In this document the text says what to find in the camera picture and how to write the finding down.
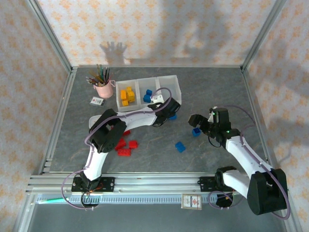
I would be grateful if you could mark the olive pencil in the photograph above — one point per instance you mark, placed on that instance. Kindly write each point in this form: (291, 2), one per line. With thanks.
(94, 75)

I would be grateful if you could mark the red lego brick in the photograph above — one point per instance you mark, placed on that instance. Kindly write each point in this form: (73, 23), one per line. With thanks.
(124, 152)
(127, 132)
(133, 144)
(120, 144)

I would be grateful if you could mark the yellow lego brick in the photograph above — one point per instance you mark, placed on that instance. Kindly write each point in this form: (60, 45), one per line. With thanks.
(123, 92)
(129, 89)
(131, 99)
(123, 97)
(131, 94)
(125, 103)

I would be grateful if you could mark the aluminium side rail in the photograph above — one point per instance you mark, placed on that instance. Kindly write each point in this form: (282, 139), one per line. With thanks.
(60, 120)
(251, 96)

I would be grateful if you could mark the label card on rail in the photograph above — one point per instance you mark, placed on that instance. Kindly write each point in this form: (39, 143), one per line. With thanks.
(191, 201)

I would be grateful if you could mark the dark green pencil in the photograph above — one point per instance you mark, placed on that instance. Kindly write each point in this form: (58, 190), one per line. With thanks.
(99, 72)

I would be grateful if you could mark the small black card pack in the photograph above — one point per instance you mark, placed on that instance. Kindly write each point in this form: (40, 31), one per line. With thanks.
(97, 101)

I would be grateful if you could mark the teal pencil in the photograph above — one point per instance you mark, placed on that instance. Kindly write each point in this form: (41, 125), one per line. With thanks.
(107, 75)

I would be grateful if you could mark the pink cup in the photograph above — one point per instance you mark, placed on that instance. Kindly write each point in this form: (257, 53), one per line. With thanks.
(105, 90)

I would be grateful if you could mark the aluminium front rail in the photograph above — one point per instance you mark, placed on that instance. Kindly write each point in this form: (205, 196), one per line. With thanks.
(157, 181)

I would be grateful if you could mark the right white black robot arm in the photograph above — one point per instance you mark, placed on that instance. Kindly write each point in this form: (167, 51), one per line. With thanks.
(237, 152)

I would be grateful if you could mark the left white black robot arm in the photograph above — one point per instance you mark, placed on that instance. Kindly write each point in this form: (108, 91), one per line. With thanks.
(137, 119)

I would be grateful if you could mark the green pen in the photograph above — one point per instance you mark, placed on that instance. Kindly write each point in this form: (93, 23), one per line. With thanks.
(53, 200)

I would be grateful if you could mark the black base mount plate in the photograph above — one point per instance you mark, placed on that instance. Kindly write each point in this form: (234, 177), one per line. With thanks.
(206, 184)
(106, 184)

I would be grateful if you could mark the red pencil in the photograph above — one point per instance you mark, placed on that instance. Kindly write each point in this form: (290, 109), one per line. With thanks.
(89, 79)

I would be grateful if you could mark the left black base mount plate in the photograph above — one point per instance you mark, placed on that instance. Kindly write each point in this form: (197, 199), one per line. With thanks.
(106, 184)

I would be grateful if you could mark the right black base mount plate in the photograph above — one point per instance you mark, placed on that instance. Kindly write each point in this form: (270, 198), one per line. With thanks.
(206, 184)

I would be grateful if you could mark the aluminium back rail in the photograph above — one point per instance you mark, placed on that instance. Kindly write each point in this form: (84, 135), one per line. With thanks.
(157, 66)

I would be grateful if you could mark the aluminium frame post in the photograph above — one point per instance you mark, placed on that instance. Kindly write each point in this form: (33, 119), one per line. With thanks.
(261, 36)
(51, 36)

